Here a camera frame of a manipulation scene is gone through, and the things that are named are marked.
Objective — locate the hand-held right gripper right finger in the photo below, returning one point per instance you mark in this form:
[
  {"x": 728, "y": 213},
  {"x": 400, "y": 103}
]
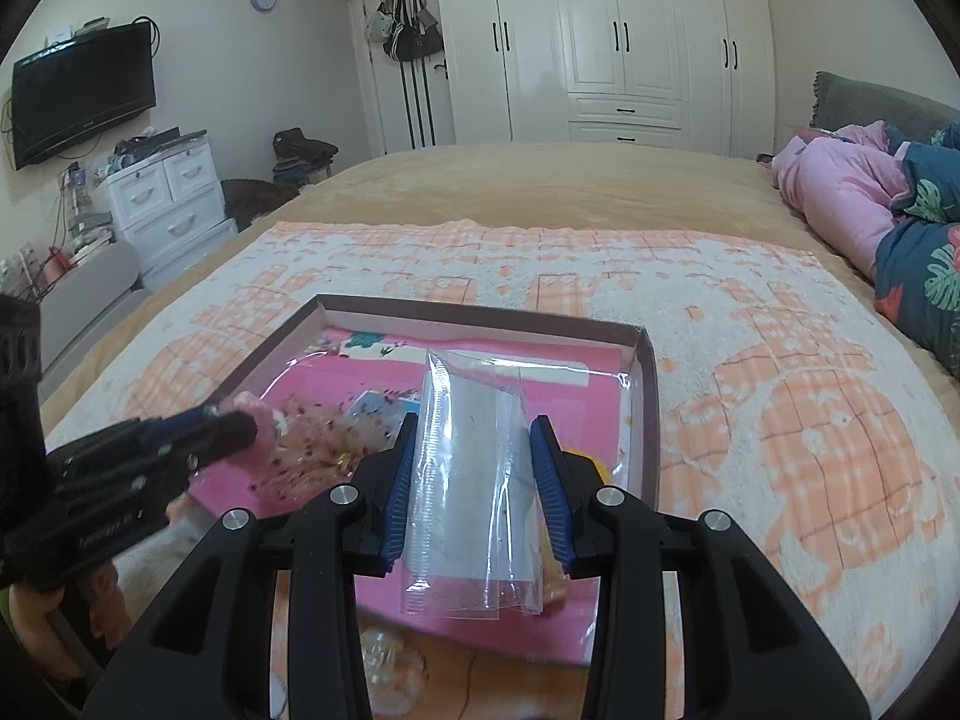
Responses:
[{"x": 553, "y": 495}]

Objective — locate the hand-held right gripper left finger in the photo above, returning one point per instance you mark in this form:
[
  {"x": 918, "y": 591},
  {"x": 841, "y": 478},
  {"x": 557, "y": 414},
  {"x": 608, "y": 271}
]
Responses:
[{"x": 394, "y": 484}]

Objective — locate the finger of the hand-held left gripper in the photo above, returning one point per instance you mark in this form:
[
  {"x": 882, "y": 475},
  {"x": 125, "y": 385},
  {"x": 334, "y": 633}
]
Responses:
[
  {"x": 187, "y": 420},
  {"x": 232, "y": 435}
]

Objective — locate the clear plastic bag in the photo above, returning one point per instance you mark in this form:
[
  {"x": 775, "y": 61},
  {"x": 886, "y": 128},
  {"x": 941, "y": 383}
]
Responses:
[{"x": 472, "y": 480}]

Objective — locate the beige mesh bow hair clip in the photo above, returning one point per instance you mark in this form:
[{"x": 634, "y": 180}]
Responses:
[{"x": 315, "y": 442}]

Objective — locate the brown cardboard box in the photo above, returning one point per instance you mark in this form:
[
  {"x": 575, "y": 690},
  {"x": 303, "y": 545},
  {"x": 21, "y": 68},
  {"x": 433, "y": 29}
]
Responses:
[{"x": 645, "y": 405}]

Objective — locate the person's left hand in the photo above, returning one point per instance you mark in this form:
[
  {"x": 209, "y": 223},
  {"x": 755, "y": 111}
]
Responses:
[{"x": 45, "y": 634}]

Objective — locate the cream hair claw clip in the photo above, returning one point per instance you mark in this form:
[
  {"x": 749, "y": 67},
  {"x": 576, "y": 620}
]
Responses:
[{"x": 390, "y": 667}]

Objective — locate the cluttered side shelf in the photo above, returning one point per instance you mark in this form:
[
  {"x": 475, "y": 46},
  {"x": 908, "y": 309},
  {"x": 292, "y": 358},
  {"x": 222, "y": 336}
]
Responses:
[{"x": 67, "y": 240}]

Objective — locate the orange patterned fleece blanket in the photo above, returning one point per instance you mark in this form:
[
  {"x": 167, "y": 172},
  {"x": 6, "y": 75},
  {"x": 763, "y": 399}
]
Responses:
[{"x": 750, "y": 405}]

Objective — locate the white drawer cabinet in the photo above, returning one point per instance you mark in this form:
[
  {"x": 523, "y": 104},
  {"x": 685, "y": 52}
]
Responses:
[{"x": 169, "y": 202}]

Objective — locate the chair with dark clothes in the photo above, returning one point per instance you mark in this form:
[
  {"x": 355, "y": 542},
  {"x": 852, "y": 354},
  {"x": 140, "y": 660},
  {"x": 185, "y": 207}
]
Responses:
[{"x": 255, "y": 199}]

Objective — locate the clutter on drawer cabinet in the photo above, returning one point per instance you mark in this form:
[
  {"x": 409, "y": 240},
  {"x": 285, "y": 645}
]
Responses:
[{"x": 150, "y": 146}]

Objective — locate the black bag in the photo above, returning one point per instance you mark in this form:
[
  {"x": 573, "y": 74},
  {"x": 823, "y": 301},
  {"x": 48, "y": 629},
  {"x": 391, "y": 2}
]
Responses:
[{"x": 300, "y": 146}]

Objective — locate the bed with yellow bedspread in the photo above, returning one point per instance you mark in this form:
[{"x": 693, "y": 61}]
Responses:
[{"x": 562, "y": 180}]

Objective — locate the white door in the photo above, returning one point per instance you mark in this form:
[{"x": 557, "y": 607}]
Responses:
[{"x": 375, "y": 105}]

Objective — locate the hanging black belts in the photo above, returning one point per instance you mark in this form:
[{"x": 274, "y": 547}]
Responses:
[{"x": 416, "y": 105}]

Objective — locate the pink quilt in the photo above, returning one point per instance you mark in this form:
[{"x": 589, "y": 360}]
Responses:
[{"x": 840, "y": 187}]

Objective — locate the blue floral quilt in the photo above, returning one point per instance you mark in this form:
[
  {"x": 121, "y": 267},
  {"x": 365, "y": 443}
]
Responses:
[{"x": 922, "y": 270}]

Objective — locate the hanging white bag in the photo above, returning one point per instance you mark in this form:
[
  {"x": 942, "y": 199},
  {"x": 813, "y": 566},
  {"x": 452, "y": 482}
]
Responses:
[{"x": 375, "y": 26}]

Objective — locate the hanging black bags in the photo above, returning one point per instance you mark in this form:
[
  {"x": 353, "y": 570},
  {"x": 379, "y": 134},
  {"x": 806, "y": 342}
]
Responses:
[{"x": 412, "y": 34}]

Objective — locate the white wardrobe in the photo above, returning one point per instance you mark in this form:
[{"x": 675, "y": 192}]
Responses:
[{"x": 600, "y": 37}]

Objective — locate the grey pillow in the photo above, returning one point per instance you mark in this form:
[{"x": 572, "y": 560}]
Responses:
[{"x": 862, "y": 101}]

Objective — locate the black wall television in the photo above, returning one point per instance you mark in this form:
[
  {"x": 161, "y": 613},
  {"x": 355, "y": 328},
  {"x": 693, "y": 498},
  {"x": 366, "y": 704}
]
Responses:
[{"x": 82, "y": 94}]

